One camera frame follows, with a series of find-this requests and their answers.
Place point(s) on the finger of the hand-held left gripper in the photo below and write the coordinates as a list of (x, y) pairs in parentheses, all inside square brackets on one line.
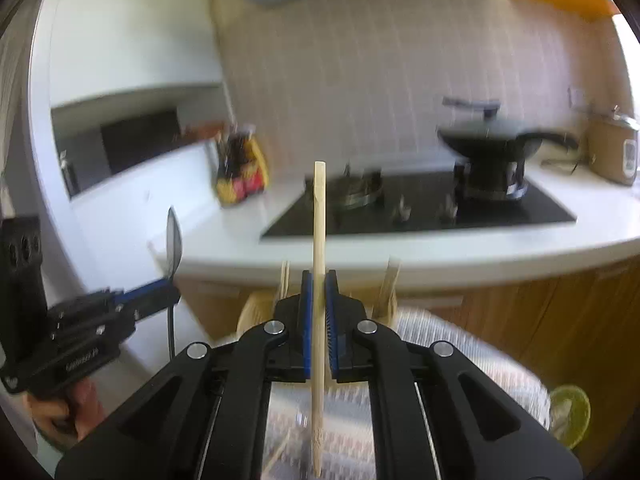
[(145, 291), (160, 302)]

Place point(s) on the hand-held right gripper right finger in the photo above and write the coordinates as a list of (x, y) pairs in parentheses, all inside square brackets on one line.
[(331, 320)]

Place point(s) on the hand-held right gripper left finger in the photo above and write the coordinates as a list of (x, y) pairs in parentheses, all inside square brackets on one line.
[(309, 310)]

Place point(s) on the yellow woven plastic utensil basket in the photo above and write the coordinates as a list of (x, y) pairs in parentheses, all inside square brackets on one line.
[(255, 312)]

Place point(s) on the metal spoon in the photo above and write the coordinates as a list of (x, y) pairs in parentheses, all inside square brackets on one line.
[(174, 240)]

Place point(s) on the person's left hand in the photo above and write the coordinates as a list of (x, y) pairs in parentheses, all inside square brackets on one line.
[(50, 412)]

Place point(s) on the striped woven tablecloth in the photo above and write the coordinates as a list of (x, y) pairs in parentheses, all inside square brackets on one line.
[(450, 355)]

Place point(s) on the dark soy sauce bottle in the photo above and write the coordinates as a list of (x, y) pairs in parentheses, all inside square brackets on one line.
[(227, 190)]

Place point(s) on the black glass gas stove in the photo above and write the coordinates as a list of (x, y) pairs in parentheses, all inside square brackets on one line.
[(425, 220)]

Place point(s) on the yellow bottle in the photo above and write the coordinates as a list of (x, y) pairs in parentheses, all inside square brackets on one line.
[(261, 165)]

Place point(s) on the white kitchen countertop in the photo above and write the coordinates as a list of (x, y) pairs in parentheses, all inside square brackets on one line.
[(500, 255)]

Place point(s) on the black wok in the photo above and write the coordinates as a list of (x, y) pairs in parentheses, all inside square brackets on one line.
[(480, 142)]

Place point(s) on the wooden base cabinets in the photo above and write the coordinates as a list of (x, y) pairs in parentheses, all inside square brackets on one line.
[(575, 320)]

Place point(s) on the yellow-green plastic cup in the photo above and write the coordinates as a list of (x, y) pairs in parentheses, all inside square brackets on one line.
[(575, 410)]

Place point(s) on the black cooking spatula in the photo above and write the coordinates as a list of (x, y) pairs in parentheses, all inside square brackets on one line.
[(480, 106)]

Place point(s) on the beige rice cooker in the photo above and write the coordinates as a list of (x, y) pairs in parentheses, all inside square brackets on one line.
[(607, 150)]

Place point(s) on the white wall outlet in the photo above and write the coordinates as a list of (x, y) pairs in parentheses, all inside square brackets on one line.
[(576, 97)]

